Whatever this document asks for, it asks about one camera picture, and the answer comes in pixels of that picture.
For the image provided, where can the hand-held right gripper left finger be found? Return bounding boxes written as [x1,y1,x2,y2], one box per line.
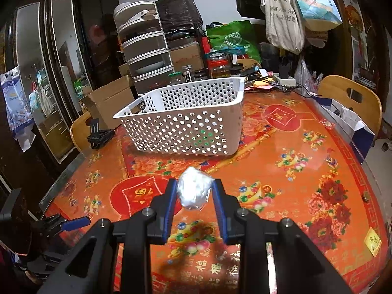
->
[37,178,178,294]

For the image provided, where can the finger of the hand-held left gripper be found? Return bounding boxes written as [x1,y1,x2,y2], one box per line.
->
[40,214,92,238]
[26,251,66,274]

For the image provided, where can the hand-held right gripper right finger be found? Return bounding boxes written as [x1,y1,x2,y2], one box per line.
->
[211,178,353,294]

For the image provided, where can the small white ball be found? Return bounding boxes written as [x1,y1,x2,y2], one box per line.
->
[177,167,213,211]

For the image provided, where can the white perforated plastic basket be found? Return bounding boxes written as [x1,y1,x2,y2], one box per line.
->
[113,77,245,156]

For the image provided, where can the red floral printed tablecloth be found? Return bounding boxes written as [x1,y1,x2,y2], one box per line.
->
[40,80,383,294]

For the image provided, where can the wooden chair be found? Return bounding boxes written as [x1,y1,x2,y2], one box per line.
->
[70,110,92,154]
[318,75,383,135]

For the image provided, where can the black phone stand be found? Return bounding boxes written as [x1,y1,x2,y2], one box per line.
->
[87,118,115,150]

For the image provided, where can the blue printed plastic bag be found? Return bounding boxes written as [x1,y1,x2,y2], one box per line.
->
[0,67,36,152]

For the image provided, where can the open cardboard box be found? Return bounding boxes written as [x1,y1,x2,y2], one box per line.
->
[80,75,137,131]

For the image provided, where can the glass jar red lid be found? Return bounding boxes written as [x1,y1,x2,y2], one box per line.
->
[207,52,232,79]

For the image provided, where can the white power strip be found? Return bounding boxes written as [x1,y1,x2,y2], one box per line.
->
[272,73,297,86]

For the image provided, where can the stacked clear storage containers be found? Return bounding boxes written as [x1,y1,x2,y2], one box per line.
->
[113,0,175,95]

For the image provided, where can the closed cardboard box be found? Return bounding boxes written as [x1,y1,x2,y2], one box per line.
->
[170,41,204,71]

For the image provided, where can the blue and white paper bag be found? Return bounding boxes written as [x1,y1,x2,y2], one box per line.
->
[318,96,376,160]

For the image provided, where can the clear plastic bag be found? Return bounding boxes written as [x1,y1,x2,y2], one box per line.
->
[294,57,319,91]

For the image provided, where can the green shopping bag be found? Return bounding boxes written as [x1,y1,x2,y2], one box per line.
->
[205,20,262,65]

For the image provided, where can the dark wooden glass-door cabinet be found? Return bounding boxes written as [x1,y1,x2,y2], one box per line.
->
[0,0,123,196]

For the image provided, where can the black plastic bag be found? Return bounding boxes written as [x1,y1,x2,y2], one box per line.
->
[156,0,204,33]

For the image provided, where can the white canvas tote bag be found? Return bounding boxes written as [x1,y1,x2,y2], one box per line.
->
[260,0,305,55]

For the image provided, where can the blue printed tote bag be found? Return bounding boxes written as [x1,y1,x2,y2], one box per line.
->
[286,0,343,31]

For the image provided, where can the round wall ornament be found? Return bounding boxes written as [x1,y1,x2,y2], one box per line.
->
[345,4,362,34]

